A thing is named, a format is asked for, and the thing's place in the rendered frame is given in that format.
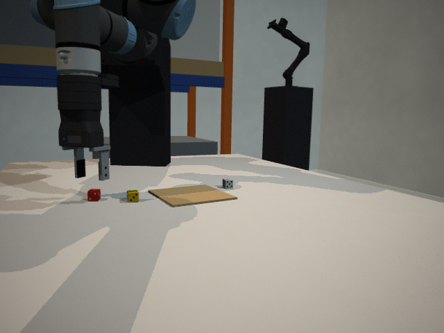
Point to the tan square mat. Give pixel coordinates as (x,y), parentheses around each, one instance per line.
(191,195)

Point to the red die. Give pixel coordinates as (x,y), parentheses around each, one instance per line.
(94,195)

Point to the white die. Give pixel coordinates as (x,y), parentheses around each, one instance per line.
(227,183)

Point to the yellow die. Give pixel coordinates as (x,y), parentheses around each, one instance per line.
(132,196)

